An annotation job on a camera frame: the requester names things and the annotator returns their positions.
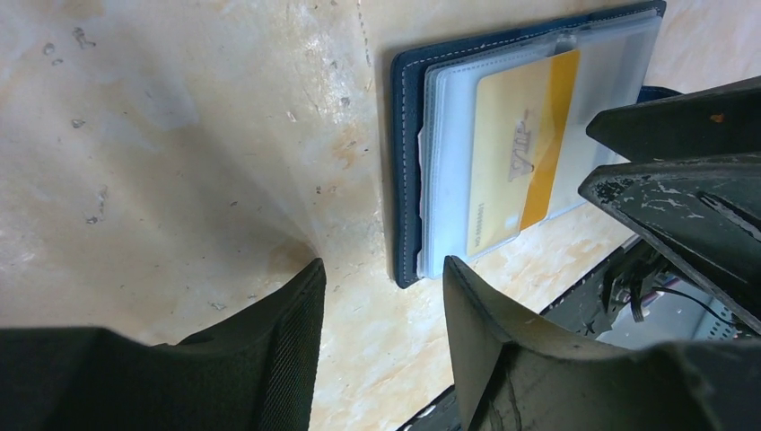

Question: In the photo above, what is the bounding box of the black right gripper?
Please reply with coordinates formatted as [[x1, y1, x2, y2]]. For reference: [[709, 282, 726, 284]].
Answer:
[[578, 76, 760, 331]]

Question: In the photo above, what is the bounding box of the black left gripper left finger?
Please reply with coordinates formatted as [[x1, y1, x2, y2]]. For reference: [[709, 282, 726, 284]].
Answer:
[[1, 259, 327, 430]]

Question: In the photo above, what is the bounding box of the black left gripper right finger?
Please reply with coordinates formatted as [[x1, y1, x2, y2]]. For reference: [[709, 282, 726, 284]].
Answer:
[[442, 256, 760, 430]]

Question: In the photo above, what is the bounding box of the dark blue card holder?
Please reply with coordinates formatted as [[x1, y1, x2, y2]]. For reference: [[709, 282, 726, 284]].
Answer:
[[389, 1, 667, 288]]

